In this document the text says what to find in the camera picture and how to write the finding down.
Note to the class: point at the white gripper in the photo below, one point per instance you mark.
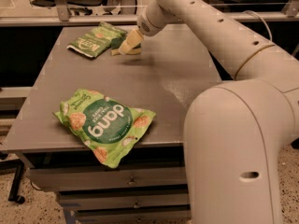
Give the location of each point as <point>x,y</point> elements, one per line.
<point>146,24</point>

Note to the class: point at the green and yellow sponge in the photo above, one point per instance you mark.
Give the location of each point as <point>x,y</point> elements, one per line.
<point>116,43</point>

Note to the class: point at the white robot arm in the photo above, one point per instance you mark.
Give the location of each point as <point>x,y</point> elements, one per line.
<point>233,132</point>

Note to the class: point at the dark green jalapeno chip bag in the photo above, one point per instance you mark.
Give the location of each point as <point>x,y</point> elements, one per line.
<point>97,40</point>

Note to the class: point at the light green dang chips bag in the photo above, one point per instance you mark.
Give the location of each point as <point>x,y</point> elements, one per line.
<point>108,128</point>

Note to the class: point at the grey metal railing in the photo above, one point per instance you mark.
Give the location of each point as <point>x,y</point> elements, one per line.
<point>15,13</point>

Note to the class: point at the grey drawer cabinet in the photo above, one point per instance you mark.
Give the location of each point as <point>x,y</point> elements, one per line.
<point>171,70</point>

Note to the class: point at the top drawer with knob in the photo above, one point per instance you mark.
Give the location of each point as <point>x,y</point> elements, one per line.
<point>96,177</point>

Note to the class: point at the drawer with knob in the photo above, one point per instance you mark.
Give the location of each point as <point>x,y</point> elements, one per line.
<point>127,215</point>
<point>132,200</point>
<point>96,177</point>

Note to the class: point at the middle drawer with knob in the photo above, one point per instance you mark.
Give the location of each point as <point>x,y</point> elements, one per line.
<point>132,200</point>

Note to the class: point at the black chair base with caster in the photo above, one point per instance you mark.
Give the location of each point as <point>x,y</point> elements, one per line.
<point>16,167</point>

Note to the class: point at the bottom drawer with knob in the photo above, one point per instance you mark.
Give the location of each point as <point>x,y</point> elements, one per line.
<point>127,215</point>

